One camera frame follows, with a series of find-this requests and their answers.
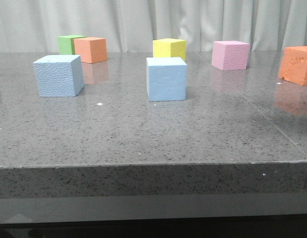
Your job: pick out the dented orange foam block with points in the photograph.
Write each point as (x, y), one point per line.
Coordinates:
(294, 65)

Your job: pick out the yellow foam block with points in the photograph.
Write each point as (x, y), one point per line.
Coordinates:
(166, 48)

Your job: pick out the grey pleated curtain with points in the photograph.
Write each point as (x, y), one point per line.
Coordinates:
(132, 25)

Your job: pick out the smooth light blue foam block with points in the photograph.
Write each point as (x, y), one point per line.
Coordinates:
(166, 79)

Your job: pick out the green foam block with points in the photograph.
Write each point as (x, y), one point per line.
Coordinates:
(66, 44)

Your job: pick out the textured light blue foam block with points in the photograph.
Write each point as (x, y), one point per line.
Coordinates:
(59, 75)

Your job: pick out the smooth orange foam block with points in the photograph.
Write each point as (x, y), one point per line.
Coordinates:
(91, 49)

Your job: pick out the pink foam block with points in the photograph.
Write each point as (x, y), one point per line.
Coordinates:
(230, 55)

